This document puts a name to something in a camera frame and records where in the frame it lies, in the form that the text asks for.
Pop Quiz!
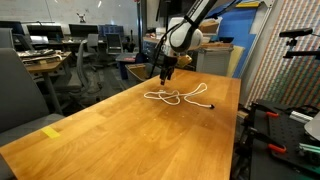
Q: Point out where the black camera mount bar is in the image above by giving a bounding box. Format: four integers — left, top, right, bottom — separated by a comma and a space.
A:
283, 37, 320, 60

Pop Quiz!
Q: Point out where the green metal rail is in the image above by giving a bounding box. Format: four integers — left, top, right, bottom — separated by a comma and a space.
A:
298, 142, 320, 155

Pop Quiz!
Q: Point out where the wooden office desk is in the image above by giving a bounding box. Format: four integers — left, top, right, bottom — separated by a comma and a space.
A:
24, 50, 73, 114

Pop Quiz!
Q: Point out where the beige foam board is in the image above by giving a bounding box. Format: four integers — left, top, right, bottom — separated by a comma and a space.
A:
226, 45, 245, 78

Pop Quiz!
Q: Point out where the grey storage bin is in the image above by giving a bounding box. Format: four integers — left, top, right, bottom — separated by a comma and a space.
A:
124, 63, 165, 86

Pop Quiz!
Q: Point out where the cardboard box in bin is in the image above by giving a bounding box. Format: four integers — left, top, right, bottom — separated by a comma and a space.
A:
128, 63, 148, 80

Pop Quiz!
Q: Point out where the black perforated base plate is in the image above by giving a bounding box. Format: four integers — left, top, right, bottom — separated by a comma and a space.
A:
248, 98, 320, 180

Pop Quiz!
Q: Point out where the black camera on mount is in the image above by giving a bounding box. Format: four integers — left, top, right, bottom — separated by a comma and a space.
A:
279, 27, 314, 38

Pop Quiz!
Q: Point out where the black mesh office chair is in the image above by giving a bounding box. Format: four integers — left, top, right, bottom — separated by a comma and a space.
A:
105, 33, 124, 56

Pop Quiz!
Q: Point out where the black clamp orange handle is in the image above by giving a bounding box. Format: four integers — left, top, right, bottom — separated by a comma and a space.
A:
244, 126, 288, 155
248, 101, 280, 119

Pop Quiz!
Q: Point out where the white rope black end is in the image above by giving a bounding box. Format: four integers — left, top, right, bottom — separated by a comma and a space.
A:
143, 82, 215, 110

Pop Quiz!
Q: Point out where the black computer monitor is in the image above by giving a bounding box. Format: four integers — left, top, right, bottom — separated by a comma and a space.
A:
0, 20, 25, 36
68, 23, 99, 38
26, 23, 64, 38

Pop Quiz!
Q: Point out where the grey drawer cabinet wooden top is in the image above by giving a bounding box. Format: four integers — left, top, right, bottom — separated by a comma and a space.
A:
142, 36, 234, 77

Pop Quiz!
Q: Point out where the cardboard box on cabinet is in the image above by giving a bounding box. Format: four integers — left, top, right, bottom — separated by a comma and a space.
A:
199, 19, 220, 34

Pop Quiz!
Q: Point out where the grey swivel office chair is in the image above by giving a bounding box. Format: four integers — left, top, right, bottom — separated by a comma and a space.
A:
54, 33, 101, 104

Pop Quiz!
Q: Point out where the black tripod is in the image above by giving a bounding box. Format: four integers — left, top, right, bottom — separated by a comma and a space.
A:
148, 0, 177, 79

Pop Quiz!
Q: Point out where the silver aluminium extrusion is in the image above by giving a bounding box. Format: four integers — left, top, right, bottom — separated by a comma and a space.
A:
289, 110, 314, 124

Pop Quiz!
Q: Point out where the yellow tape patch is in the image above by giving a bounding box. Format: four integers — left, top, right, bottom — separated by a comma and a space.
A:
41, 125, 62, 139

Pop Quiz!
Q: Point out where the yellow bar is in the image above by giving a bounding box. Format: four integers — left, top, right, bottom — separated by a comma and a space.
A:
235, 0, 260, 9

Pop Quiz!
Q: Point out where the large grey office chair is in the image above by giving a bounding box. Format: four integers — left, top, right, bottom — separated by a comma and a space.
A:
0, 47, 65, 180

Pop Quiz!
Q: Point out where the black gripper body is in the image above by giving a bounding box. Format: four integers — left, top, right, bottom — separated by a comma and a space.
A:
159, 54, 178, 78

